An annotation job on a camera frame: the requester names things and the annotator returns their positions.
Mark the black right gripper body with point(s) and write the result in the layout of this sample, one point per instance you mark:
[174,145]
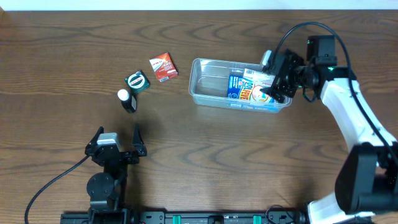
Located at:
[298,76]

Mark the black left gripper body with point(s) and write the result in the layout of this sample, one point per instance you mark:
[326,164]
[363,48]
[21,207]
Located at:
[125,158]

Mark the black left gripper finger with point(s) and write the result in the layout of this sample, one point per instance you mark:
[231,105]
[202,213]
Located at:
[93,141]
[137,141]

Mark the white sachet packet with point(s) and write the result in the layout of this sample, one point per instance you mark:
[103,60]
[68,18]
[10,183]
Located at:
[258,77]

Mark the blue fever patch box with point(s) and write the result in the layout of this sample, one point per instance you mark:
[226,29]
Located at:
[243,88]

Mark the clear plastic container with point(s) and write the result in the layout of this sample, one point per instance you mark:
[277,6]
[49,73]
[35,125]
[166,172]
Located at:
[209,85]

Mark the red small box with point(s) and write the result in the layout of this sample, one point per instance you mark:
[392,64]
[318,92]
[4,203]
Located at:
[163,67]

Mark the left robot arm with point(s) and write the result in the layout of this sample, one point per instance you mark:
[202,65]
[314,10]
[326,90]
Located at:
[107,188]

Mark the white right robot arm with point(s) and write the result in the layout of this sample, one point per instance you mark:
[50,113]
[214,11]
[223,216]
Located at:
[367,182]

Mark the dark bottle white cap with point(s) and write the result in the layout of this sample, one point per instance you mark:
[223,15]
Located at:
[127,100]

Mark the green round-label box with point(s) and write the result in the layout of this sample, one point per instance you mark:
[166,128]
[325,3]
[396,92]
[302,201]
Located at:
[137,82]

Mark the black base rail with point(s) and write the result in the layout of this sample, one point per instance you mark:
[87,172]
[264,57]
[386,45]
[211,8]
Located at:
[156,217]

